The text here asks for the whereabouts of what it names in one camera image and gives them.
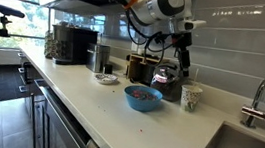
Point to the white plastic knife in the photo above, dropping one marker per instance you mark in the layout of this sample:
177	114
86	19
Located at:
195	78

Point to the dark base cabinet drawers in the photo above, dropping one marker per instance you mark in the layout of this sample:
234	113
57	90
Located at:
27	72

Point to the glass jar of coffee beans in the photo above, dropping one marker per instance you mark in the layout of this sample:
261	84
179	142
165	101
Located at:
166	84

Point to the patterned paper cup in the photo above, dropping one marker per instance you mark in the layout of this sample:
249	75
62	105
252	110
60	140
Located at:
190	99

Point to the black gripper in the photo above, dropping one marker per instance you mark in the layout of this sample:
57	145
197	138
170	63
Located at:
181	42

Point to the blue patterned paper plate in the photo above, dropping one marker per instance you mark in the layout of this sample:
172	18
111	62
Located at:
105	79

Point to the wooden shelf organizer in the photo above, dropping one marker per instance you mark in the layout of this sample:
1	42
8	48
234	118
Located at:
136	67

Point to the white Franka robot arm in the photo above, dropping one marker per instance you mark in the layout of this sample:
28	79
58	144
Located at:
160	3

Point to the stack of patterned cups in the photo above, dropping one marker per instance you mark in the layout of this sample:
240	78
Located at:
48	46

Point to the stainless steel bread box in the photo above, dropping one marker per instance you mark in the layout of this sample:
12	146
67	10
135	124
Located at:
96	58

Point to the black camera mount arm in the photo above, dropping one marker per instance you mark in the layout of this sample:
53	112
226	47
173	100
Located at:
2	9

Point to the black coffee machine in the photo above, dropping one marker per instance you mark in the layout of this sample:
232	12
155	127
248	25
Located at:
75	45

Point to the blue plastic bowl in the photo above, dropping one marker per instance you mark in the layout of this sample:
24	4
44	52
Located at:
142	103

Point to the under-counter dishwasher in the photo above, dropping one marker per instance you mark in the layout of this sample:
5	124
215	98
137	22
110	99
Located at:
62	126

